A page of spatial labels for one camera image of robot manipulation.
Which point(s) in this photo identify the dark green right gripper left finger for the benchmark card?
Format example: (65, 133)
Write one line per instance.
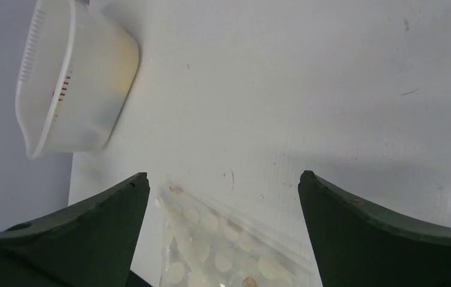
(89, 243)

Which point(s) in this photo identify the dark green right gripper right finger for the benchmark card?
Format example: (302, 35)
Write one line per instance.
(359, 243)

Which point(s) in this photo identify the clear polka dot zip bag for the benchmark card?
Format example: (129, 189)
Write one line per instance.
(208, 244)

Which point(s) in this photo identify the white plastic colander basket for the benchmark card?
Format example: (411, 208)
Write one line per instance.
(77, 69)

